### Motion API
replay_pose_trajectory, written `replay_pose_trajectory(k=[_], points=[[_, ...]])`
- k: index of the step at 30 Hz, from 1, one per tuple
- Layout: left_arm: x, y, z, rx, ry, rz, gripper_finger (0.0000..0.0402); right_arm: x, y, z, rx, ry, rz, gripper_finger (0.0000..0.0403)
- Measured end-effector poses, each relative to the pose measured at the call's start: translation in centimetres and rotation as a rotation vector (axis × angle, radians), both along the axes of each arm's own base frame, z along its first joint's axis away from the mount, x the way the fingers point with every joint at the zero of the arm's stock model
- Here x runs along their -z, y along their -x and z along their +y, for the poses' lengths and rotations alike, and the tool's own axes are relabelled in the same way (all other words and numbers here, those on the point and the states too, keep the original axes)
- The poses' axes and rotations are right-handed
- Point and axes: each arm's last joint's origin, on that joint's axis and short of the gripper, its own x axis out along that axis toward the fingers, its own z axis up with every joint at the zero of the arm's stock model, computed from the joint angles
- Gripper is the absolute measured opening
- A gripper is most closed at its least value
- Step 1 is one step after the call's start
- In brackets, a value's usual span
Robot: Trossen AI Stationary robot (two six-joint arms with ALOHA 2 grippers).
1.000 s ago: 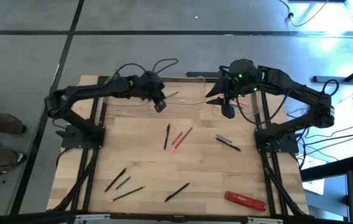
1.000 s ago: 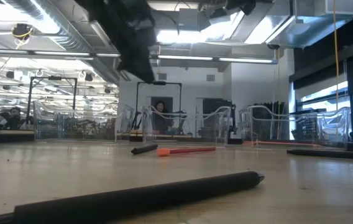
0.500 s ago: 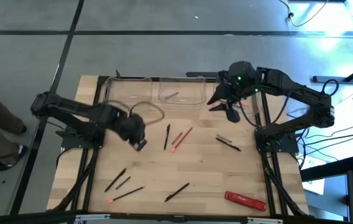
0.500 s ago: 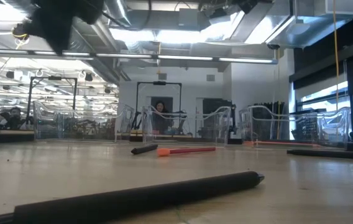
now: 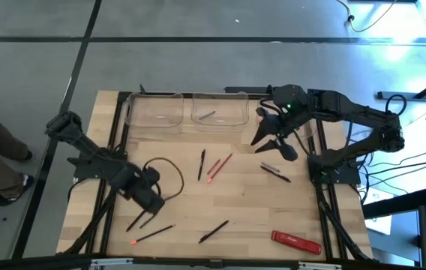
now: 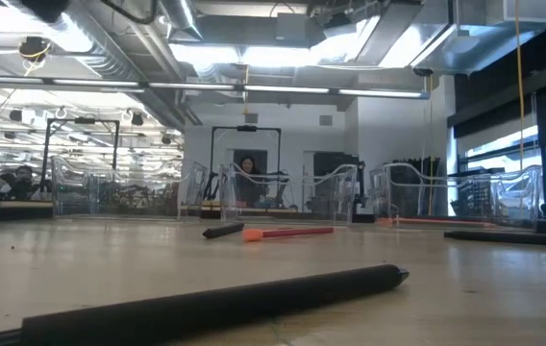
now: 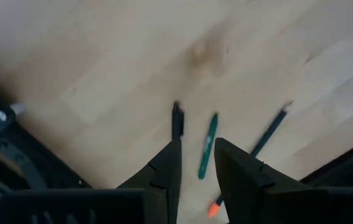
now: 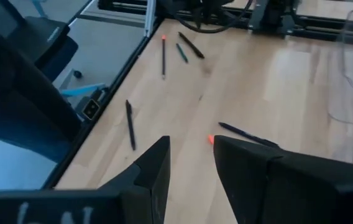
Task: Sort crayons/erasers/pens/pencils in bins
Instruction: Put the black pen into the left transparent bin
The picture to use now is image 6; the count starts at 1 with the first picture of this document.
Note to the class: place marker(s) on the short black crayon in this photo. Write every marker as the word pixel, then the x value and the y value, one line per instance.
pixel 222 231

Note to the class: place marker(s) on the clear plastic bin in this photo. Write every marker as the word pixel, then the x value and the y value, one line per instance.
pixel 528 192
pixel 191 192
pixel 227 192

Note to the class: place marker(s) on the black background robot arm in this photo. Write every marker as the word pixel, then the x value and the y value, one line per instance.
pixel 361 192

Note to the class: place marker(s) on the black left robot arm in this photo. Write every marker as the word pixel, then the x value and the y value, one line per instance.
pixel 47 7

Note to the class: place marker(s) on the person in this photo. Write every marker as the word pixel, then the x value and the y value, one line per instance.
pixel 23 185
pixel 250 182

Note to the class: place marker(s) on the long ceiling light bar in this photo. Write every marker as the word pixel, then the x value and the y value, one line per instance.
pixel 191 86

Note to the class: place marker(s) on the thick black pen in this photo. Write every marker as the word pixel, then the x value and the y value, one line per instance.
pixel 254 298

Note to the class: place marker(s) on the long black pen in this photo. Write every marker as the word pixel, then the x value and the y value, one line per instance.
pixel 518 237

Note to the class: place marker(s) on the black gantry frame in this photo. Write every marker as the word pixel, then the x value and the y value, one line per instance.
pixel 83 120
pixel 246 128

